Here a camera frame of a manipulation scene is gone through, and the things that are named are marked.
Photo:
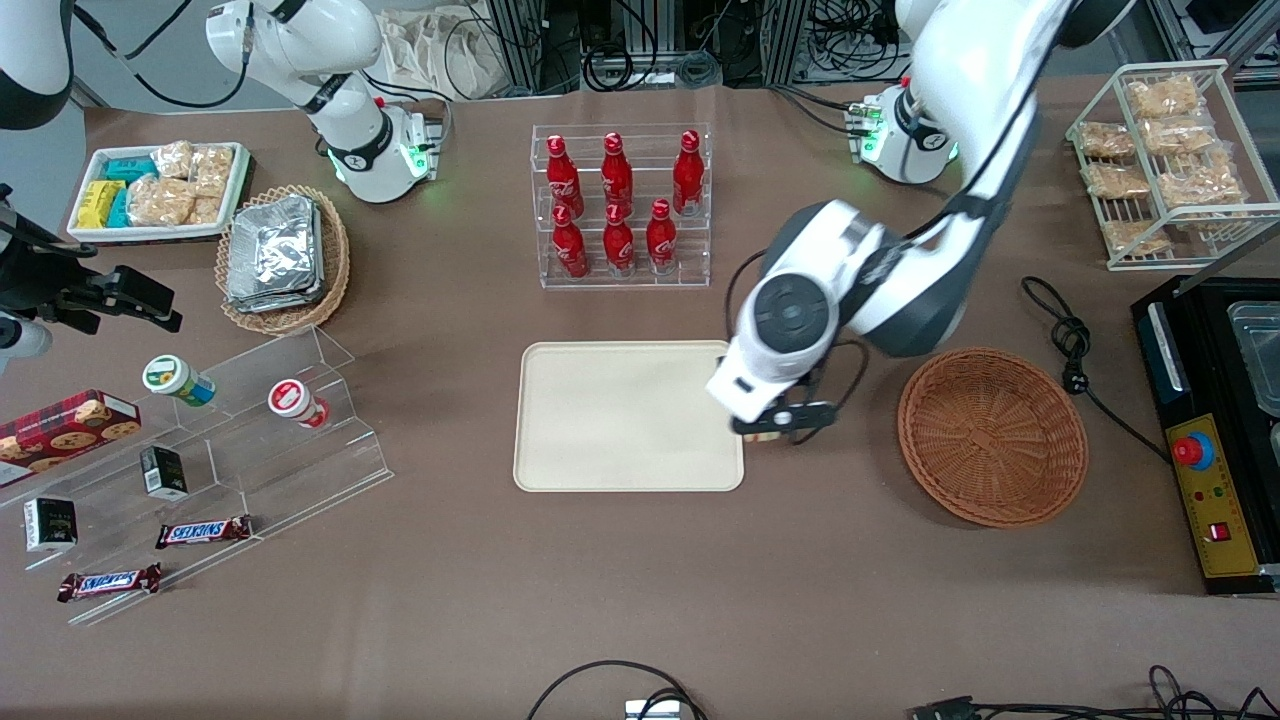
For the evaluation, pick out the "clear bag of fried snack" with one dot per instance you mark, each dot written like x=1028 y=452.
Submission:
x=1106 y=140
x=1180 y=133
x=1200 y=185
x=1117 y=182
x=1162 y=97
x=1132 y=235

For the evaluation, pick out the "small grey device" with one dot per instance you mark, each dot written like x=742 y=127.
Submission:
x=652 y=710

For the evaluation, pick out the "yellow snack pack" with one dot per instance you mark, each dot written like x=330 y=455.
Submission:
x=98 y=203

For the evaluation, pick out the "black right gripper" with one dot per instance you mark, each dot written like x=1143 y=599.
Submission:
x=62 y=291

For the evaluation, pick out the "beige rectangular serving tray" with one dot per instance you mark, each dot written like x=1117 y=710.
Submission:
x=620 y=415

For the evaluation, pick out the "black machine housing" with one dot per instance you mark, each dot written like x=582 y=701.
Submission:
x=1200 y=350

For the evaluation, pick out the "teal snack pack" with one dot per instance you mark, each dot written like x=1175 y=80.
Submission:
x=128 y=169
x=119 y=210

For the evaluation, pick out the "clear metal insert container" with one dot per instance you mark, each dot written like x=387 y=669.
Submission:
x=1258 y=360

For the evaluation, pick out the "red plaid cookie box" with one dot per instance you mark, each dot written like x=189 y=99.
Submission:
x=60 y=430

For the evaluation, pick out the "white rectangular snack tray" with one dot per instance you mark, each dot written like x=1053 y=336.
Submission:
x=88 y=232

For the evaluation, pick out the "aluminium frame post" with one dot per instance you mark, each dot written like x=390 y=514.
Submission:
x=785 y=40
x=520 y=45

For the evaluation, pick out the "small black white carton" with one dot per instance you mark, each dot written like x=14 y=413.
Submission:
x=50 y=524

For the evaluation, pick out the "clear bag of crackers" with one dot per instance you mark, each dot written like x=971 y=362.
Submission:
x=172 y=158
x=206 y=210
x=160 y=200
x=212 y=170

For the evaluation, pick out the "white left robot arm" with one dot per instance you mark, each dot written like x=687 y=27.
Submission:
x=792 y=315

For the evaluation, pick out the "round brown wicker basket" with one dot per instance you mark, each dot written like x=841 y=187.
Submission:
x=990 y=440

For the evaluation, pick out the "green lid cup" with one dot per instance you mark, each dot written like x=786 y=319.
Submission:
x=172 y=377

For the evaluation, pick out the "red cola bottle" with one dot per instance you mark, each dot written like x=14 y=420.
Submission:
x=661 y=242
x=616 y=175
x=688 y=175
x=619 y=245
x=570 y=250
x=563 y=180

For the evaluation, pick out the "red lid cup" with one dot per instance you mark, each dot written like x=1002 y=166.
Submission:
x=292 y=400

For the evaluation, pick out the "silver foil pack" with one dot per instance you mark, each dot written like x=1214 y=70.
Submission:
x=272 y=245
x=318 y=285

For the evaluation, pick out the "red emergency stop button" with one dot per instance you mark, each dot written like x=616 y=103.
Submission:
x=1194 y=452

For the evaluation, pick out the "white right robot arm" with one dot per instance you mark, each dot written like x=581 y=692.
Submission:
x=352 y=140

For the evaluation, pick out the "clear acrylic bottle rack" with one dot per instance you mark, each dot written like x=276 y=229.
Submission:
x=640 y=282

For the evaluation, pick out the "yellow control panel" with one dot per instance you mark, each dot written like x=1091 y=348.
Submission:
x=1225 y=520

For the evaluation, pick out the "beige cloth bag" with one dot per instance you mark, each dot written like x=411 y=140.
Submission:
x=440 y=55

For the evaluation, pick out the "clear acrylic step display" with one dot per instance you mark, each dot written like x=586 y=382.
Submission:
x=250 y=470

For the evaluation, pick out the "oval wicker basket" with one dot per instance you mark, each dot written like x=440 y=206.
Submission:
x=335 y=260

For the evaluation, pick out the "snickers chocolate bar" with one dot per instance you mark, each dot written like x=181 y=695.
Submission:
x=203 y=532
x=108 y=582

